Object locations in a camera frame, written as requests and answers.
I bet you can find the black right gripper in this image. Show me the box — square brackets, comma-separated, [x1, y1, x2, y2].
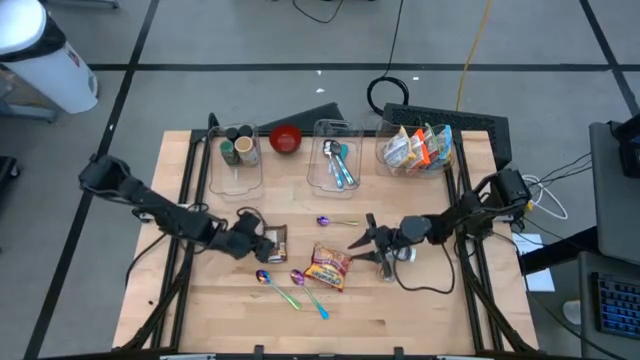
[347, 213, 434, 281]

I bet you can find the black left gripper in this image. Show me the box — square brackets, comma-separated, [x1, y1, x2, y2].
[208, 209, 276, 264]

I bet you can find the brown food packet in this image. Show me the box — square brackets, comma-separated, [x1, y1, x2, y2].
[262, 224, 289, 265]

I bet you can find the iridescent spoon green handle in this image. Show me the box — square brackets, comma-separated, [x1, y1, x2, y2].
[255, 269, 303, 311]

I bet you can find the red roast beef ramen packet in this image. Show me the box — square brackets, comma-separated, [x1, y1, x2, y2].
[303, 242, 354, 293]

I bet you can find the iridescent spoon blue handle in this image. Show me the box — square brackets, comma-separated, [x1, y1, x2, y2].
[290, 269, 331, 321]

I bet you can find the green lid spice jar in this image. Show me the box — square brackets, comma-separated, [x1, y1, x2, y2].
[220, 139, 240, 167]

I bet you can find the tan lid jar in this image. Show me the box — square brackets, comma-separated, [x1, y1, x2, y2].
[233, 135, 260, 168]

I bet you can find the dark grey metal spoon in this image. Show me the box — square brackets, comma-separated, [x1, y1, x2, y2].
[330, 140, 357, 187]

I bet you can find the orange ramen packet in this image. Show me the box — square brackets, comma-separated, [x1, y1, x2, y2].
[405, 128, 432, 175]

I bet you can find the blue white snack bag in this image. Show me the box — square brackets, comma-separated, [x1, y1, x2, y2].
[435, 124, 454, 167]

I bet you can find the red bowl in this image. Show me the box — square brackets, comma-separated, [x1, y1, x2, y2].
[268, 124, 304, 155]

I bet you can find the wide clear plastic bin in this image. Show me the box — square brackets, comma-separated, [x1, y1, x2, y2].
[373, 118, 456, 179]

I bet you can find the black triangular panel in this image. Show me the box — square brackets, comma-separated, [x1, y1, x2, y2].
[256, 101, 345, 135]

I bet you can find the white paper sheet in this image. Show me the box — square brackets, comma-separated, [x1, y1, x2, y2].
[510, 232, 557, 294]

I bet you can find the black desk leg bar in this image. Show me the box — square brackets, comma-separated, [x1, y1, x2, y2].
[516, 225, 601, 277]

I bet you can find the grey computer mouse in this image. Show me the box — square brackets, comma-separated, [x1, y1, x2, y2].
[562, 298, 585, 327]

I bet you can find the dark grey desk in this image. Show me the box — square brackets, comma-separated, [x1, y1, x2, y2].
[578, 249, 640, 360]

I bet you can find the light grey side table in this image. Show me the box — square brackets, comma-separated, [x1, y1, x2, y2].
[588, 121, 640, 267]

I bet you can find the backlit black keyboard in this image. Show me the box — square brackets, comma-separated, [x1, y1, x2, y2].
[591, 271, 640, 342]

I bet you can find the black caster foot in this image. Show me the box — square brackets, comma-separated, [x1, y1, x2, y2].
[0, 155, 22, 184]

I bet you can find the black box device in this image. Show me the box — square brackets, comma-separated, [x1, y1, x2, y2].
[606, 112, 640, 181]

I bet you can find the white trash can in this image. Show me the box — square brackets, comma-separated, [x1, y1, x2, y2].
[0, 0, 101, 116]

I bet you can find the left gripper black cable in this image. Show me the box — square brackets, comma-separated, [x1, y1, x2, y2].
[234, 205, 267, 237]

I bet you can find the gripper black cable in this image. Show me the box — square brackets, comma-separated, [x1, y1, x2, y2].
[234, 205, 267, 237]
[392, 243, 457, 295]

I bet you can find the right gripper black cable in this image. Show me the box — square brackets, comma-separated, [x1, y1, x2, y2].
[392, 243, 457, 295]

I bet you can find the black aluminium table frame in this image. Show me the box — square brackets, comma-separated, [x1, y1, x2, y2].
[119, 112, 539, 360]

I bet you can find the left arm base black cable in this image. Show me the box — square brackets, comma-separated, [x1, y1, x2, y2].
[124, 229, 171, 289]

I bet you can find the black coiled cable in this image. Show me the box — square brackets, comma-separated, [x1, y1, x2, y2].
[365, 0, 412, 118]

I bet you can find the white cable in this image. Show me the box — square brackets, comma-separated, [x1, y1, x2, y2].
[522, 173, 570, 222]

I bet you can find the yellow hanging cable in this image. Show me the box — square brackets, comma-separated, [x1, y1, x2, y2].
[454, 0, 494, 112]

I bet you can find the thin black desk cable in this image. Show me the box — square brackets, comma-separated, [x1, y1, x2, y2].
[529, 151, 594, 189]

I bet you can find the long black floor cable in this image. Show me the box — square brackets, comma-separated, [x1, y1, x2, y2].
[519, 279, 619, 360]

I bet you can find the thin black floor cable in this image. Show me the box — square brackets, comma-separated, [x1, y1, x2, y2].
[291, 0, 376, 25]

